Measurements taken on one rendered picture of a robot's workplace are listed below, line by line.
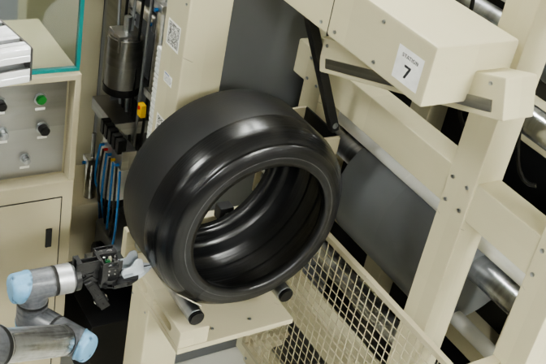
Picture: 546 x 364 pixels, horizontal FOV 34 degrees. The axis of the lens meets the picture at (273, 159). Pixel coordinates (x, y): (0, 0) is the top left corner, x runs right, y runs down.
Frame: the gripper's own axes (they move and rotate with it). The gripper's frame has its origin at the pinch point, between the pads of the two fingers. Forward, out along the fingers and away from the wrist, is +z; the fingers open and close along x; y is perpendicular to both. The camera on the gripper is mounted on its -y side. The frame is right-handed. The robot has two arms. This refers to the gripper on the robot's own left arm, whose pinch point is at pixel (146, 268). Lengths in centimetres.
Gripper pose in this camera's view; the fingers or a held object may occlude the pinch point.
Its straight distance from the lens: 234.3
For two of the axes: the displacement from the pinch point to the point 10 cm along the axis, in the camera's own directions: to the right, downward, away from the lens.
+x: -5.0, -5.1, 7.0
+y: 1.8, -8.5, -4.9
